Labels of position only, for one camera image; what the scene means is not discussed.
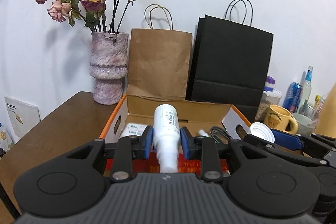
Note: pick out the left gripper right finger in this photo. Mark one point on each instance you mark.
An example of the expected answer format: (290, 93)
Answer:
(205, 150)

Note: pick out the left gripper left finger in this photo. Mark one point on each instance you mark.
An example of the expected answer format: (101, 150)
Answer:
(126, 150)

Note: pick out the white plastic wipes container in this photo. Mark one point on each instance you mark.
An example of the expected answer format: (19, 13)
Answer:
(133, 129)

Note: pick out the white nasal spray bottle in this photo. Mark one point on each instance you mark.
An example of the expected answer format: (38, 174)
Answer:
(166, 138)

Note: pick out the green spray bottle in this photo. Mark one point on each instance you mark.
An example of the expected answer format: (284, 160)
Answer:
(203, 133)

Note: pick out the red cardboard box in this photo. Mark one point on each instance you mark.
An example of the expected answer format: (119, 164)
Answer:
(193, 115)

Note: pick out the grey ceramic cup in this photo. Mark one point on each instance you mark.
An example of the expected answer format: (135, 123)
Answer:
(305, 124)

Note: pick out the yellow thermos jug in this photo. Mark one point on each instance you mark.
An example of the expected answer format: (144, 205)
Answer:
(327, 119)

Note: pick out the yellow bear mug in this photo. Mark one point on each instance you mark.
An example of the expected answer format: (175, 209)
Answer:
(280, 119)

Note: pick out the blue soda can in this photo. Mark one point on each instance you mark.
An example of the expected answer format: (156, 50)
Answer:
(291, 100)

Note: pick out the clear jar with nuts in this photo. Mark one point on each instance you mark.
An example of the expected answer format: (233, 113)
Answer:
(268, 98)

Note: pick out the clear glass soda bottle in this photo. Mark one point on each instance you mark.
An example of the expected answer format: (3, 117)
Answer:
(306, 91)

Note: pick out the pink ceramic vase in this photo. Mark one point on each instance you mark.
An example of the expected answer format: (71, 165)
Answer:
(108, 66)

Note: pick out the brown paper bag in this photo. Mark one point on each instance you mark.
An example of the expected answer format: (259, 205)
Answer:
(159, 61)

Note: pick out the black paper bag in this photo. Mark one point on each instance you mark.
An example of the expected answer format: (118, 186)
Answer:
(230, 62)

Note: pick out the purple lid container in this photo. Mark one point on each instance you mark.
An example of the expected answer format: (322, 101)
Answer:
(269, 84)

